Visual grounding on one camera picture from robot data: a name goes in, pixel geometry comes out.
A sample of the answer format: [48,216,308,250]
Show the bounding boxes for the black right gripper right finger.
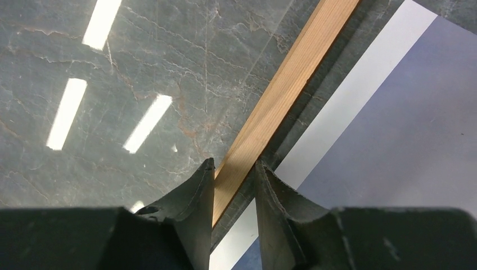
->
[255,160,476,269]

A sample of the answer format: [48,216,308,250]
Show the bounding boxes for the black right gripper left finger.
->
[1,158,214,269]

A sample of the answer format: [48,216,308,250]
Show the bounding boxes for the wooden picture frame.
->
[212,1,359,227]

